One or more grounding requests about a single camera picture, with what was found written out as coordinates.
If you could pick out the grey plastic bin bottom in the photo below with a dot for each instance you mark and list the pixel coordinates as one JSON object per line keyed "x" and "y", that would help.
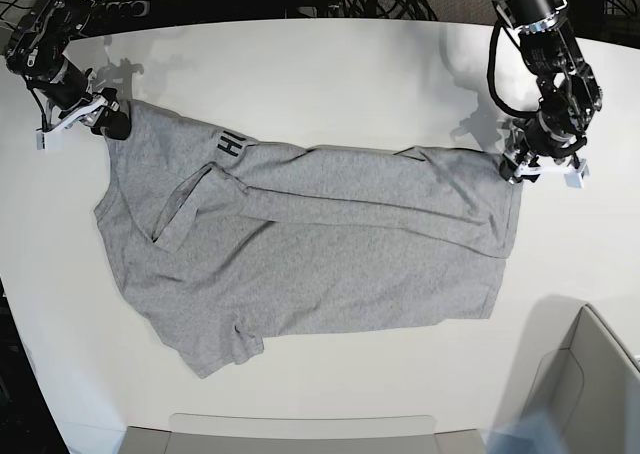
{"x": 190, "y": 433}

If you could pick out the grey T-shirt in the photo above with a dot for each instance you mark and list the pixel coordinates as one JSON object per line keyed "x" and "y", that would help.
{"x": 221, "y": 241}

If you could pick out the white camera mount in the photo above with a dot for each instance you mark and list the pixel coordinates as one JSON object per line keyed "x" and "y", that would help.
{"x": 574, "y": 169}
{"x": 50, "y": 136}

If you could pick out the grey plastic bin right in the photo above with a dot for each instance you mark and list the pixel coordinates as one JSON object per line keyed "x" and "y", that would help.
{"x": 584, "y": 397}

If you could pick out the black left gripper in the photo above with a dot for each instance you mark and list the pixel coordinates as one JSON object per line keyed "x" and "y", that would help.
{"x": 544, "y": 136}

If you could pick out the grey plastic bin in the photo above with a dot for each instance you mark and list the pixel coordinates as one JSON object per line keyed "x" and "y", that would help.
{"x": 584, "y": 397}
{"x": 190, "y": 433}

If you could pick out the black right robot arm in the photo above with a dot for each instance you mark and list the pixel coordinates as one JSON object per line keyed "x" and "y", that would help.
{"x": 41, "y": 38}

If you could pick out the black power strip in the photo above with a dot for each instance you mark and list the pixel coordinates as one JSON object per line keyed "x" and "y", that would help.
{"x": 125, "y": 9}

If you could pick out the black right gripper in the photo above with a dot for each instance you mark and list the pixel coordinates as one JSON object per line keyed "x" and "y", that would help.
{"x": 66, "y": 87}

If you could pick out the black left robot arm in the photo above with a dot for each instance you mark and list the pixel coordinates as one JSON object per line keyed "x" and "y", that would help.
{"x": 543, "y": 35}

